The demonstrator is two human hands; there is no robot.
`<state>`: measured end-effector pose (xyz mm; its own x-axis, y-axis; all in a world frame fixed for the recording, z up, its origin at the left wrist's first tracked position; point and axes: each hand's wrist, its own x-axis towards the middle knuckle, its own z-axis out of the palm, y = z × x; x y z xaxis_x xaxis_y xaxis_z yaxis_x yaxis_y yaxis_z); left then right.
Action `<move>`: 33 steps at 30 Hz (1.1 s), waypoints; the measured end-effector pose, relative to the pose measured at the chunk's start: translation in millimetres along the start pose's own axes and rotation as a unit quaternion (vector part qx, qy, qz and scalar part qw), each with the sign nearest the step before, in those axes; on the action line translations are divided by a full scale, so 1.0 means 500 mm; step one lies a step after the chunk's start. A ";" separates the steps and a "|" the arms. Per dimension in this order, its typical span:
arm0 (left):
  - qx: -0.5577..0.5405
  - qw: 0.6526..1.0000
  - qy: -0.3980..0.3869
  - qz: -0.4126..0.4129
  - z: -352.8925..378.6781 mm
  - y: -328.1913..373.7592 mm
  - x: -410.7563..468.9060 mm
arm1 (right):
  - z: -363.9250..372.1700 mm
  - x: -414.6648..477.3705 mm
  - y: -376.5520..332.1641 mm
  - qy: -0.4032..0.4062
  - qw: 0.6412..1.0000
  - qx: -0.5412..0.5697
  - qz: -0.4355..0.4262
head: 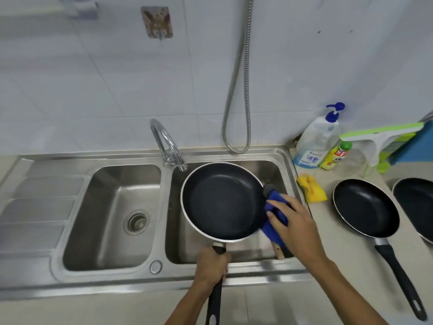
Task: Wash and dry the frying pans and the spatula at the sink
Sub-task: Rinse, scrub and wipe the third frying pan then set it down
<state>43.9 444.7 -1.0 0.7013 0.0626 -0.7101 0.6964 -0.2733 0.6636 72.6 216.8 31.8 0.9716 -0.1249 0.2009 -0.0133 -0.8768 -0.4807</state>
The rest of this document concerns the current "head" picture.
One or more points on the person's left hand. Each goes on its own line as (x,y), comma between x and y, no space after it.
(209,267)

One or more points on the person's right hand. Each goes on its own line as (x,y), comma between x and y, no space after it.
(297,233)

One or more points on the blue microfibre cloth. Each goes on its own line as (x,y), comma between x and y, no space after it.
(270,199)

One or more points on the yellow sponge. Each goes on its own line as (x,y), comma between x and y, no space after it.
(313,191)

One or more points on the large black frying pan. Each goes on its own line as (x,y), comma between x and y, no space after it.
(220,199)

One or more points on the small black frying pan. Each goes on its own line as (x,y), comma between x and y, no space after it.
(365,208)

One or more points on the medium black frying pan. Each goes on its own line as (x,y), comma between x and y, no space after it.
(414,206)

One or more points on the person's right forearm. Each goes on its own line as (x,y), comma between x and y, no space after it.
(348,297)

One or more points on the person's left forearm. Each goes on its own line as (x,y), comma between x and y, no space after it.
(186,306)

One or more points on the small yellow bottle green cap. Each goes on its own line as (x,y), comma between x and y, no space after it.
(333,157)

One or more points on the metal sink strainer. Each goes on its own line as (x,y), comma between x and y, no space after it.
(136,222)

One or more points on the clear glass cup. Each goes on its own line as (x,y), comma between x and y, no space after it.
(350,162)

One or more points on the clear pump soap bottle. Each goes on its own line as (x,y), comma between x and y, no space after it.
(313,142)

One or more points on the stainless steel double sink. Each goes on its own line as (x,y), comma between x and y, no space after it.
(111,199)

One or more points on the green knife block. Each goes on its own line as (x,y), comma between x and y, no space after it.
(392,148)

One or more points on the green white squeegee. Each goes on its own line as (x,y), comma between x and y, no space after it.
(379,133)

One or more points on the chrome faucet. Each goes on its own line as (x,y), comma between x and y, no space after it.
(165,138)

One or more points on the blue cutting board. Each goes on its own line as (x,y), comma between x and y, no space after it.
(417,145)

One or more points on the brown adhesive wall hook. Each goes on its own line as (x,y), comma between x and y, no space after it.
(157,21)

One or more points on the white wall shelf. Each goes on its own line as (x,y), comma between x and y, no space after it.
(74,8)

